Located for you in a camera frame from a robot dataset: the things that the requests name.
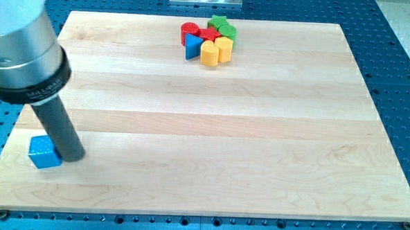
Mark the blue cube block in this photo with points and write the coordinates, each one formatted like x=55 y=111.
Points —
x=43 y=152

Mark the yellow heart block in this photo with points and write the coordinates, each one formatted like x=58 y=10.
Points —
x=209 y=54

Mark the blue triangle block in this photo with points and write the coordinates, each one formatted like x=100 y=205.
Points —
x=192 y=46

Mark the red star block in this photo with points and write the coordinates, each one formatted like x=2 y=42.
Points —
x=209 y=34

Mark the light wooden board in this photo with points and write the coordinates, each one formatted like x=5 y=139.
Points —
x=286 y=129

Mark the green cylinder block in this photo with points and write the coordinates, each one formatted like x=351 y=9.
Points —
x=229 y=31

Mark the red cylinder block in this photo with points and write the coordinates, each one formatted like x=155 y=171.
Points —
x=191 y=28

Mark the green star block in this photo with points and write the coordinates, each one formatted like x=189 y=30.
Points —
x=216 y=22

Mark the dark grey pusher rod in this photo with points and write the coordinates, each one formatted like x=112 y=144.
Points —
x=55 y=120

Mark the left board clamp screw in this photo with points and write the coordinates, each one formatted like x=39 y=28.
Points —
x=3 y=214

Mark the board clamp screw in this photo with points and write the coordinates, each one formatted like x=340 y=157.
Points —
x=406 y=225
x=3 y=214

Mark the right board clamp screw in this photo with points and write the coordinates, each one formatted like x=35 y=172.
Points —
x=406 y=225

